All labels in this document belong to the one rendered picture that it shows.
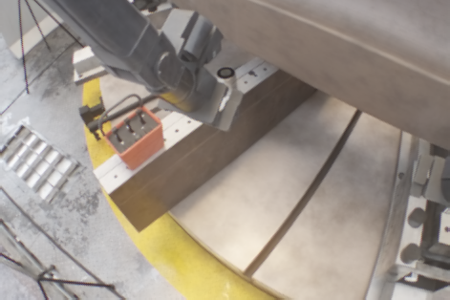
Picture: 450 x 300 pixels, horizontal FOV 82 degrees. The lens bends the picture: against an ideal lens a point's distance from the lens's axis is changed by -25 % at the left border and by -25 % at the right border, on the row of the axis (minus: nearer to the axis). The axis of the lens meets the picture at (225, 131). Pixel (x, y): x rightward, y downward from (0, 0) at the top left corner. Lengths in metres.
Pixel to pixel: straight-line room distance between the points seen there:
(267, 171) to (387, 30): 0.92
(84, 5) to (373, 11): 0.89
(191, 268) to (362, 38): 1.35
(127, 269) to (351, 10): 1.62
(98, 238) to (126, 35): 1.71
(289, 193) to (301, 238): 0.24
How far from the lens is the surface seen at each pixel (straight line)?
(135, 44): 0.34
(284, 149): 1.66
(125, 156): 1.14
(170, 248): 1.80
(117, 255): 1.88
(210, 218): 1.49
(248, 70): 1.49
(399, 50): 1.00
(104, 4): 0.31
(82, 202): 2.13
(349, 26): 1.03
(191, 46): 0.45
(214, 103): 0.52
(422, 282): 1.35
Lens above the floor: 1.66
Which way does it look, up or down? 51 degrees down
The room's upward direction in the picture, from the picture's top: 8 degrees counter-clockwise
